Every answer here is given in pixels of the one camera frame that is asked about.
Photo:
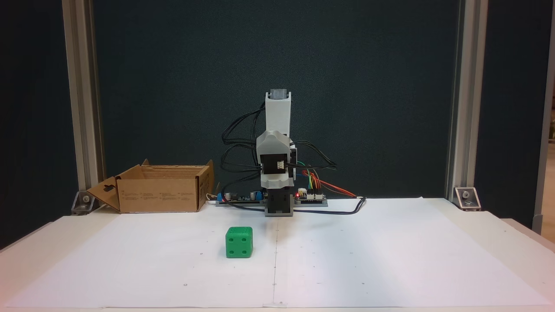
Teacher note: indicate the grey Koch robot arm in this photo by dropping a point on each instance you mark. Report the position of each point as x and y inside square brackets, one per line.
[277, 117]

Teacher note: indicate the aluminium corner bracket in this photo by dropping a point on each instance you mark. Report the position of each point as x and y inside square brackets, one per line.
[84, 203]
[467, 198]

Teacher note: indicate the open cardboard box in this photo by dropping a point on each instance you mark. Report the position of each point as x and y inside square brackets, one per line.
[156, 195]

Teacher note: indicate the green dice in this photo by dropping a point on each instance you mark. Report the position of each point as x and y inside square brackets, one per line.
[238, 245]

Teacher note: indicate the grey vertical frame bar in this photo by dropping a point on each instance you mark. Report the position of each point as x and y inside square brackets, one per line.
[540, 195]

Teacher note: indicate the circuit board with white connector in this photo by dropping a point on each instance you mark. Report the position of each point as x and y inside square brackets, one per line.
[312, 198]

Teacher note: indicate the white paper sheet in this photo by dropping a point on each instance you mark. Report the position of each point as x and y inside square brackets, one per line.
[390, 260]
[151, 268]

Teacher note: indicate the clear tape piece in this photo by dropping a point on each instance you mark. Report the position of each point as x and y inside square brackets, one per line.
[277, 304]

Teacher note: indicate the aluminium frame post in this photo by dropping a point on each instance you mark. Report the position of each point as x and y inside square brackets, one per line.
[82, 108]
[468, 108]

